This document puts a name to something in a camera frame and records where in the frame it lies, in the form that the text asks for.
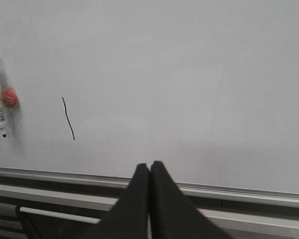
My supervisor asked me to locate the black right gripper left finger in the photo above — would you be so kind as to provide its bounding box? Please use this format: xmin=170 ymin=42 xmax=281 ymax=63
xmin=86 ymin=163 xmax=150 ymax=239

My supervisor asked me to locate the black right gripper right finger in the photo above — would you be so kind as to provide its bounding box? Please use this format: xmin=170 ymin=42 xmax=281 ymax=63
xmin=150 ymin=161 xmax=229 ymax=239

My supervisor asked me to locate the red round magnet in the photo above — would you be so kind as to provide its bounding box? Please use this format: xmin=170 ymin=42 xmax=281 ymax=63
xmin=2 ymin=89 xmax=18 ymax=109

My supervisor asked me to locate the white whiteboard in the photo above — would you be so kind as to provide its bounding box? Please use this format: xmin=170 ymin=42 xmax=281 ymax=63
xmin=0 ymin=0 xmax=299 ymax=199

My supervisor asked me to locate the dark grey panel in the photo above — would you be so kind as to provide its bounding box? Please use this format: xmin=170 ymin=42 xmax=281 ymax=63
xmin=16 ymin=205 xmax=105 ymax=239

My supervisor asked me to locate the black drawn line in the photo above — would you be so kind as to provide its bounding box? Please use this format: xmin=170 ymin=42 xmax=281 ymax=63
xmin=61 ymin=97 xmax=75 ymax=141

